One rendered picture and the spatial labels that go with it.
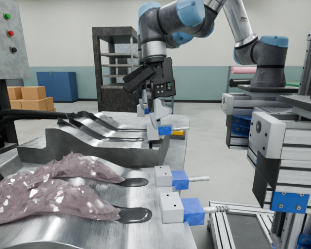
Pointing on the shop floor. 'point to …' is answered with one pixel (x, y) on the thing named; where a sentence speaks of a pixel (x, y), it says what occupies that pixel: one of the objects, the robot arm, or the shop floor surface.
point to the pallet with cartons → (29, 99)
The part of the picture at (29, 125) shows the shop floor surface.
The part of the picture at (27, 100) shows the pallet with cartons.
